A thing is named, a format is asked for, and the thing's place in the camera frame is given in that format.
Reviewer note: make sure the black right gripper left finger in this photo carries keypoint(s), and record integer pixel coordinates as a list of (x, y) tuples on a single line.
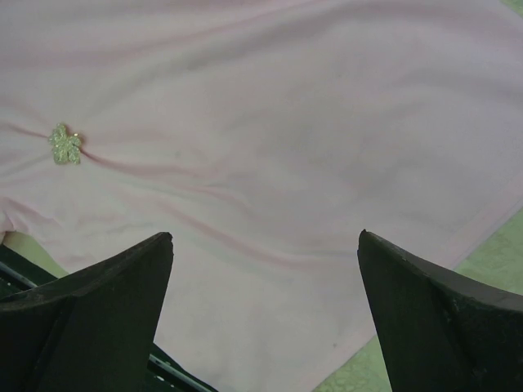
[(91, 330)]

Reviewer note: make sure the pink garment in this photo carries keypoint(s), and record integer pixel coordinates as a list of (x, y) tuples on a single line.
[(264, 136)]

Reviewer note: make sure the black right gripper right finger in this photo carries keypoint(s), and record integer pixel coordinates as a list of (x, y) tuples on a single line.
[(439, 330)]

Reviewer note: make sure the gold rhinestone brooch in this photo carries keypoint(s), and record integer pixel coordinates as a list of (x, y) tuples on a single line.
[(65, 146)]

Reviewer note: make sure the black metal base frame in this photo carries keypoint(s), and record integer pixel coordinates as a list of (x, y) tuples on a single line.
[(163, 373)]

